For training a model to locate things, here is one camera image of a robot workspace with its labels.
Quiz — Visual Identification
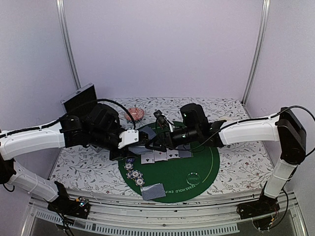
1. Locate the blue playing card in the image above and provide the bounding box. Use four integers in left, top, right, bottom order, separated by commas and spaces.
139, 125, 157, 141
140, 183, 166, 201
178, 146, 192, 158

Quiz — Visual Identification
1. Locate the aluminium table front rail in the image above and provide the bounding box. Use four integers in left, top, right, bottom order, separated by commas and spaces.
23, 188, 308, 236

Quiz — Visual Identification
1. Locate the purple small blind button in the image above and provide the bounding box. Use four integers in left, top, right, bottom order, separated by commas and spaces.
126, 158, 135, 163

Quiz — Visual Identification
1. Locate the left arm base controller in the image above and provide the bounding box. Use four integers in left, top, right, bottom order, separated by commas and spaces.
47, 196, 91, 219

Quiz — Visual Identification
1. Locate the cream ceramic mug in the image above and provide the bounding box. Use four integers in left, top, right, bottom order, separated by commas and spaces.
220, 118, 233, 121

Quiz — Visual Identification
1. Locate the face-up ace of clubs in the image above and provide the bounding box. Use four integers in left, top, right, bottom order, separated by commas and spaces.
141, 153, 155, 164

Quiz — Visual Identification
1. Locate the face-up three of clubs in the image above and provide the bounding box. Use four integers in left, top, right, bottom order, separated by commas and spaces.
166, 149, 180, 160

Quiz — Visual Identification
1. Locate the white blue poker chip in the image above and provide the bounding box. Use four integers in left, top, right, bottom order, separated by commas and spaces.
126, 170, 143, 179
135, 178, 145, 187
124, 163, 133, 172

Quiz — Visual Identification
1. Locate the floral white tablecloth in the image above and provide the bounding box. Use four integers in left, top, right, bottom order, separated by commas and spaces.
50, 97, 273, 196

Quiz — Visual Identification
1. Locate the clear acrylic dealer button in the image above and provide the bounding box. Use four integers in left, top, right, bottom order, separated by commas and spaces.
186, 172, 201, 185

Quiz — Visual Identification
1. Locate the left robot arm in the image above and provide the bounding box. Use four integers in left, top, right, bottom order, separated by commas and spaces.
0, 103, 149, 213

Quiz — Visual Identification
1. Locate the face-up ace of diamonds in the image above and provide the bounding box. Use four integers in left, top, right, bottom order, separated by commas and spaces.
153, 150, 168, 162

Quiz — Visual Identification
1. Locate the left aluminium frame post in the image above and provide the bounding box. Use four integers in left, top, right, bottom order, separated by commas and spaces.
56, 0, 81, 89

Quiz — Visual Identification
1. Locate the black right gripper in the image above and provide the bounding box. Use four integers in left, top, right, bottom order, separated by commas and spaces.
145, 126, 200, 152

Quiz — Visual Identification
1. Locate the blue playing card deck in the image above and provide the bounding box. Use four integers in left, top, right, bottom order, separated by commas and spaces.
128, 146, 152, 155

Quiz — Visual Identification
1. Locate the aluminium poker chip case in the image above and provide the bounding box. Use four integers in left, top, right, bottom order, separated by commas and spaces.
61, 83, 97, 118

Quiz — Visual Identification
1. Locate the red patterned bowl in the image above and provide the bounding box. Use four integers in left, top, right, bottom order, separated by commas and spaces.
128, 107, 145, 122

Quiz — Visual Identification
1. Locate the aluminium frame post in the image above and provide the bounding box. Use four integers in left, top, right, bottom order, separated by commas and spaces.
56, 0, 81, 89
241, 0, 271, 106

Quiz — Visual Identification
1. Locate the right arm base controller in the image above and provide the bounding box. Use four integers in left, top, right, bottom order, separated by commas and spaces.
236, 200, 280, 231

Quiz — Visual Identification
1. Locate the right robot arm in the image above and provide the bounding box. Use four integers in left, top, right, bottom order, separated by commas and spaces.
145, 103, 307, 216

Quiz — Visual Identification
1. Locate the round green poker mat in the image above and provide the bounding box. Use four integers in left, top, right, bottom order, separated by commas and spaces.
118, 147, 220, 203

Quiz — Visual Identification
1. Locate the right aluminium frame post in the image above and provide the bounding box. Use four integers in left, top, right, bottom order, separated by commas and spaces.
241, 0, 271, 106

